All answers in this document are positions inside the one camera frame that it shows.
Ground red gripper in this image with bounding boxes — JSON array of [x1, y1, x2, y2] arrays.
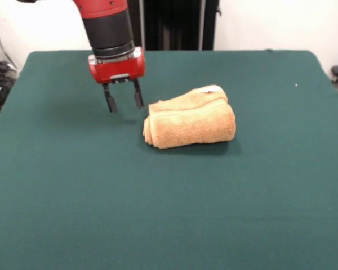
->
[[87, 46, 146, 114]]

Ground tan terry towel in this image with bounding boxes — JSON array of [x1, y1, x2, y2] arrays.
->
[[142, 84, 237, 149]]

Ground dark green table cloth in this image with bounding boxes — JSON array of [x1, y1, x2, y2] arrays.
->
[[0, 49, 338, 270]]

